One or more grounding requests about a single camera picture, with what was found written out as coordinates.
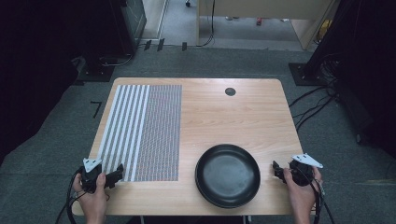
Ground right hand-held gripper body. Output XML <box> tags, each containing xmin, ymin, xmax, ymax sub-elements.
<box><xmin>289</xmin><ymin>152</ymin><xmax>324</xmax><ymax>188</ymax></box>

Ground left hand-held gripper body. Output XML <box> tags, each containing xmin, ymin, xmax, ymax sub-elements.
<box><xmin>79</xmin><ymin>157</ymin><xmax>104</xmax><ymax>194</ymax></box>

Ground person's left hand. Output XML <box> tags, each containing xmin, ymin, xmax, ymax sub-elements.
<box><xmin>72</xmin><ymin>172</ymin><xmax>108</xmax><ymax>216</ymax></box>

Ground person's right hand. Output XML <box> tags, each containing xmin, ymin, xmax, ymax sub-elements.
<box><xmin>282</xmin><ymin>166</ymin><xmax>323</xmax><ymax>213</ymax></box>

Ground black round plate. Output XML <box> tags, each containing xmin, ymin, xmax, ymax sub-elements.
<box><xmin>194</xmin><ymin>143</ymin><xmax>262</xmax><ymax>209</ymax></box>

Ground grey striped placemat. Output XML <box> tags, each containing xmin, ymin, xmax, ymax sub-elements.
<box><xmin>96</xmin><ymin>84</ymin><xmax>183</xmax><ymax>183</ymax></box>

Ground black stand base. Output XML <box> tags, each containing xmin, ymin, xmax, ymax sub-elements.
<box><xmin>288</xmin><ymin>62</ymin><xmax>335</xmax><ymax>87</ymax></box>
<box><xmin>76</xmin><ymin>55</ymin><xmax>116</xmax><ymax>83</ymax></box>

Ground black curtain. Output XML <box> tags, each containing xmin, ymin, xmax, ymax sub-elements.
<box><xmin>306</xmin><ymin>0</ymin><xmax>396</xmax><ymax>160</ymax></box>
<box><xmin>0</xmin><ymin>0</ymin><xmax>125</xmax><ymax>166</ymax></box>

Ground yellow object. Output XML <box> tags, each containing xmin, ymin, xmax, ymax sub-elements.
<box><xmin>316</xmin><ymin>19</ymin><xmax>333</xmax><ymax>44</ymax></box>

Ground dark cabinet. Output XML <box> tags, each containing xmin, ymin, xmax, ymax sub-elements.
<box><xmin>108</xmin><ymin>0</ymin><xmax>148</xmax><ymax>56</ymax></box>

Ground light wooden desk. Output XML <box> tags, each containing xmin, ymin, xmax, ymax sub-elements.
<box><xmin>195</xmin><ymin>0</ymin><xmax>334</xmax><ymax>51</ymax></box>

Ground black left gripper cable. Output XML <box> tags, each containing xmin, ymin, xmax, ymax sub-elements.
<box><xmin>55</xmin><ymin>167</ymin><xmax>89</xmax><ymax>224</ymax></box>

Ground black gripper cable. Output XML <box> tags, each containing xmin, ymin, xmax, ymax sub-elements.
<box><xmin>306</xmin><ymin>169</ymin><xmax>336</xmax><ymax>224</ymax></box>
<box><xmin>55</xmin><ymin>167</ymin><xmax>89</xmax><ymax>224</ymax></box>

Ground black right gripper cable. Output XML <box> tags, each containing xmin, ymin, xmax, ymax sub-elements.
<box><xmin>306</xmin><ymin>169</ymin><xmax>336</xmax><ymax>224</ymax></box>

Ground black floor cables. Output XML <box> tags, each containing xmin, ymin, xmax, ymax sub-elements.
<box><xmin>288</xmin><ymin>82</ymin><xmax>339</xmax><ymax>133</ymax></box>

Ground black hanging cable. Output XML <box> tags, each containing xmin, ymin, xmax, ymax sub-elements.
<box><xmin>196</xmin><ymin>0</ymin><xmax>217</xmax><ymax>49</ymax></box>

